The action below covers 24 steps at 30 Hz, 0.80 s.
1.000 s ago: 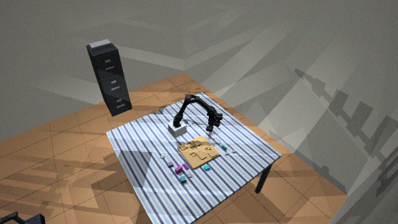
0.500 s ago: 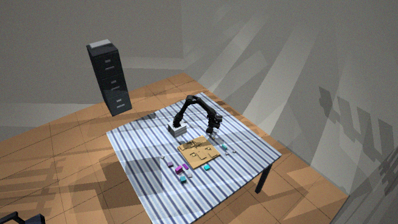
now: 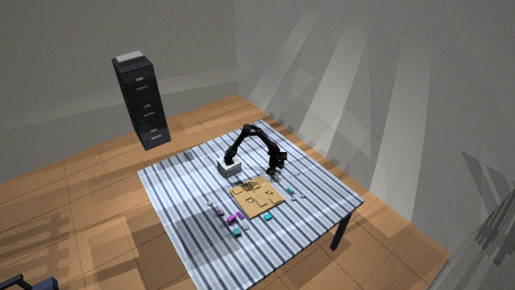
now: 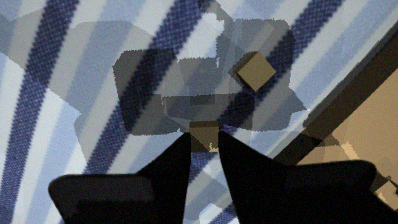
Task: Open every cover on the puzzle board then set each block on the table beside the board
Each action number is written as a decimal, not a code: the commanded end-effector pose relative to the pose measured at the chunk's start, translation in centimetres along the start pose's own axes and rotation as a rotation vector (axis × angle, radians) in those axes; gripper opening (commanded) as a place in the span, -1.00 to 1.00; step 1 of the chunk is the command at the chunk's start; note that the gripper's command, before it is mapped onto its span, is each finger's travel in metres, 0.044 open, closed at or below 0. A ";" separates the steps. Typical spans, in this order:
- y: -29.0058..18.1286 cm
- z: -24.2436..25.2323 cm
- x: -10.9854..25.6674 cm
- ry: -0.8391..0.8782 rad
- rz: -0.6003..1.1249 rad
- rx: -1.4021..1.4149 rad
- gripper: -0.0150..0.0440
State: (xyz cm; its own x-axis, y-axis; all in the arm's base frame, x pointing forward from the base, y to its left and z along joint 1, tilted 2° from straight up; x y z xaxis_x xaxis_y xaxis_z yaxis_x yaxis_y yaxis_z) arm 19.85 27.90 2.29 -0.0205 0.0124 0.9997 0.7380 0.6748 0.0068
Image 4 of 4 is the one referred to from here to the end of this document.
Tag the tan wooden puzzle board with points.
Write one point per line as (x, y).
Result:
(361, 123)

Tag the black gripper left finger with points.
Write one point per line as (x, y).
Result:
(156, 193)

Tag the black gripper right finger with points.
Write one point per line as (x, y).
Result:
(262, 189)

